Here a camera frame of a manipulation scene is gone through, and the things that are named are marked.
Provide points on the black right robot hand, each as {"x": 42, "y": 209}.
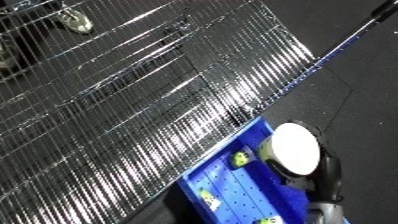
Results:
{"x": 331, "y": 180}

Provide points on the pale right robot forearm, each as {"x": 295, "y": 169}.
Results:
{"x": 326, "y": 213}

